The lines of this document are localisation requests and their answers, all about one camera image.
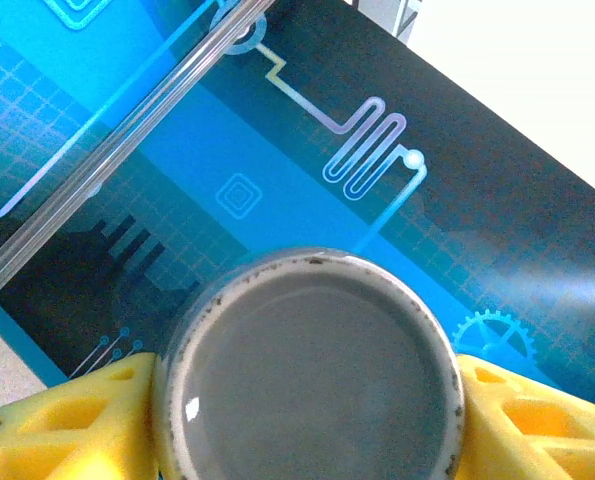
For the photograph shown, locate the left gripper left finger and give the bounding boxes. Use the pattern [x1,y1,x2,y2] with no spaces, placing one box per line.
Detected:
[0,352,163,480]

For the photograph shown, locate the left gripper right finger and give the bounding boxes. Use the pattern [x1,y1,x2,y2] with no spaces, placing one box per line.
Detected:
[455,353,595,480]

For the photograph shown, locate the aluminium frame post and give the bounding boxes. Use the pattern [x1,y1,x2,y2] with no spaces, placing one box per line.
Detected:
[0,0,273,314]

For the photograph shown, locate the dark grey faceted mug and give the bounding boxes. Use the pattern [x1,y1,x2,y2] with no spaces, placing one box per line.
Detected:
[151,247,466,480]

